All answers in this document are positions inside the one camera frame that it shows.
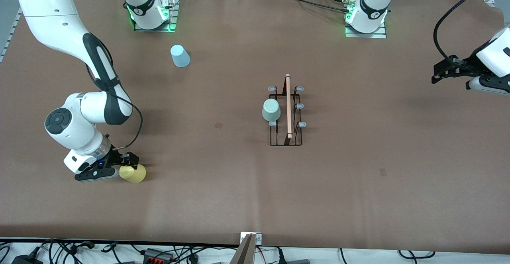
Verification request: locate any grey camera mount pole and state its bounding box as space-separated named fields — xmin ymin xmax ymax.
xmin=230 ymin=234 xmax=256 ymax=264

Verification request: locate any yellow plastic cup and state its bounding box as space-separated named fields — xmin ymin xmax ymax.
xmin=119 ymin=164 xmax=147 ymax=184

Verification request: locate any black orange connector block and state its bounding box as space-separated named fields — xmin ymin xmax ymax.
xmin=143 ymin=248 xmax=173 ymax=263

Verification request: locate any small metal edge bracket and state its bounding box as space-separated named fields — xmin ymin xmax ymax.
xmin=240 ymin=232 xmax=262 ymax=245

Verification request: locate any light blue plastic cup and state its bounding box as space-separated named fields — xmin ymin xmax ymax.
xmin=170 ymin=44 xmax=191 ymax=68

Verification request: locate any brown table mat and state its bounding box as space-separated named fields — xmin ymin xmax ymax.
xmin=0 ymin=0 xmax=510 ymax=253

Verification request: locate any black looped floor cable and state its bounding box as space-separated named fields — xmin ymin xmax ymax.
xmin=398 ymin=250 xmax=435 ymax=264

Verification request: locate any left arm aluminium base plate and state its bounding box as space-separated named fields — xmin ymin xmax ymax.
xmin=345 ymin=22 xmax=387 ymax=39

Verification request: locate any black braided table cable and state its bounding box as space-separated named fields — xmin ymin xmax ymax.
xmin=255 ymin=0 xmax=351 ymax=14

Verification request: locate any black wire cup holder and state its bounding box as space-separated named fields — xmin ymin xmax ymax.
xmin=267 ymin=73 xmax=306 ymax=146

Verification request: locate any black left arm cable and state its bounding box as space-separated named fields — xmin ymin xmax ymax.
xmin=433 ymin=0 xmax=502 ymax=63

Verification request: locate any pale green plastic cup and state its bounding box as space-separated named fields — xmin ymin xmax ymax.
xmin=262 ymin=98 xmax=282 ymax=122

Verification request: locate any right arm aluminium base plate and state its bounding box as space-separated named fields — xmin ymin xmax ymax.
xmin=133 ymin=0 xmax=179 ymax=32

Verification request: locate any perforated aluminium rail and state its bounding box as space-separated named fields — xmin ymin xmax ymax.
xmin=0 ymin=7 xmax=22 ymax=62

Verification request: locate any black power adapter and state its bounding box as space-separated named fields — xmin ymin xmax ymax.
xmin=12 ymin=254 xmax=42 ymax=264

